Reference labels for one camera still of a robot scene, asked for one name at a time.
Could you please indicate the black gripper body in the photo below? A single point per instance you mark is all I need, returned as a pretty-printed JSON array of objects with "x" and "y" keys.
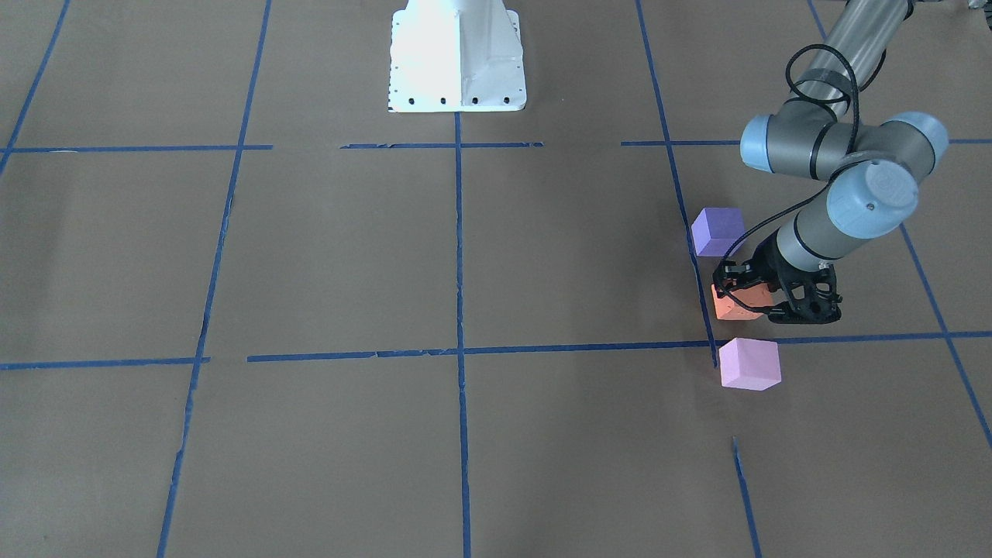
[{"x": 766, "y": 261}]

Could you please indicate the orange foam cube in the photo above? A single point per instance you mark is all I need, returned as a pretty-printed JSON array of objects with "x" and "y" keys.
[{"x": 727, "y": 309}]

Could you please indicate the pink foam cube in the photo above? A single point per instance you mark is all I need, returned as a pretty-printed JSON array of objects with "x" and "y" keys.
[{"x": 750, "y": 364}]

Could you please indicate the purple foam cube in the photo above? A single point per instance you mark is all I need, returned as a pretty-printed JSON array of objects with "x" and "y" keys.
[{"x": 715, "y": 229}]

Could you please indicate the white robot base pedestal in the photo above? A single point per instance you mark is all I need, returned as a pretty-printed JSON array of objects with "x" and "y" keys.
[{"x": 456, "y": 56}]

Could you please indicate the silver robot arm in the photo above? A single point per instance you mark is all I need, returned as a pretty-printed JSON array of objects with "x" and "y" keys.
[{"x": 871, "y": 174}]

